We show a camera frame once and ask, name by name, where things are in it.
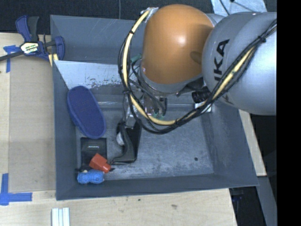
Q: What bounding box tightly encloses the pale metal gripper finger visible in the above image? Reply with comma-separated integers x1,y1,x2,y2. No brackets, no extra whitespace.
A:
133,109,142,128
125,105,134,126

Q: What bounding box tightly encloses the black folded holder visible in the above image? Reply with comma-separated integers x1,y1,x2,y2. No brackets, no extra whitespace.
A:
110,121,143,164

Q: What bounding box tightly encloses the black box with white print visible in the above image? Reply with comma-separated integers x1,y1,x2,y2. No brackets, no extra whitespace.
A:
80,137,108,170

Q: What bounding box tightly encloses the grey metal bin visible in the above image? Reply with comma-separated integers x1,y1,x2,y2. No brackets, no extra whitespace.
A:
49,14,260,201

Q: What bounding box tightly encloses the red-orange plastic piece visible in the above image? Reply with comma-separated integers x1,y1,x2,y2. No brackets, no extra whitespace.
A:
88,153,112,174

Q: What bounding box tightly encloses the blue toy animal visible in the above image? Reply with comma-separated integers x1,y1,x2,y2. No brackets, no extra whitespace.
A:
76,169,105,185

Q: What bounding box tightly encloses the black cylinder on white bracket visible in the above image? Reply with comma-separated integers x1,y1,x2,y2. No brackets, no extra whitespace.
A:
191,87,213,113

